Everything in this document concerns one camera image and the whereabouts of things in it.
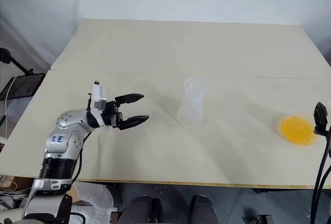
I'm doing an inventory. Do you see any white plastic bag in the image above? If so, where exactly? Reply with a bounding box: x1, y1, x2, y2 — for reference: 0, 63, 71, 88
69, 182, 115, 224

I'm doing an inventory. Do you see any brown cardboard box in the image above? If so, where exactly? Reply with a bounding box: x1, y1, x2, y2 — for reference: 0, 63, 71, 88
0, 174, 35, 198

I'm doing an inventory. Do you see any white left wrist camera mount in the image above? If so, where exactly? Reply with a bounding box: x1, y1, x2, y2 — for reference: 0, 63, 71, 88
87, 80, 108, 127

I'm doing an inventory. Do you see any clear plastic cup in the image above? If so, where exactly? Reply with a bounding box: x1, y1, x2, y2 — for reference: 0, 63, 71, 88
177, 77, 209, 126

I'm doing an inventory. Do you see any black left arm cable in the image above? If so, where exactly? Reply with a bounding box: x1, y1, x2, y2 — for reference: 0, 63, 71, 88
69, 130, 92, 191

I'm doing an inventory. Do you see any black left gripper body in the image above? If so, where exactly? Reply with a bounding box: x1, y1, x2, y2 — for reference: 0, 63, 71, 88
101, 100, 124, 129

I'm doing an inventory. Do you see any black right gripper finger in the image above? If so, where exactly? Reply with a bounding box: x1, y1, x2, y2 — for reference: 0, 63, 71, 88
313, 101, 329, 136

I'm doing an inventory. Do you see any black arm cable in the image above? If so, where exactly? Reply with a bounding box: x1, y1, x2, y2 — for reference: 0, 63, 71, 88
311, 127, 331, 224
69, 130, 92, 191

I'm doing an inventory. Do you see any thin white cable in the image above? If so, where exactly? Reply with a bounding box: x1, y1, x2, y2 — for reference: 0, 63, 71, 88
2, 76, 19, 142

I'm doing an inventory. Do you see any dark rounded shape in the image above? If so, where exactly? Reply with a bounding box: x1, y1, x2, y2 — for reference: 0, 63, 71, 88
190, 194, 218, 224
121, 195, 154, 224

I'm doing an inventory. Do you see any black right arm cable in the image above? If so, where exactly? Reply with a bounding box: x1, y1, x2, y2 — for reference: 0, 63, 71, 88
311, 127, 331, 224

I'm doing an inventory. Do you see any black mesh base plate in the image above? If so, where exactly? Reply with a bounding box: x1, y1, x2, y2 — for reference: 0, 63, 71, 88
0, 72, 47, 102

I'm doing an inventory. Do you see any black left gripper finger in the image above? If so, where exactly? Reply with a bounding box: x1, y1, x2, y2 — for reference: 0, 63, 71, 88
114, 93, 145, 106
119, 115, 151, 131

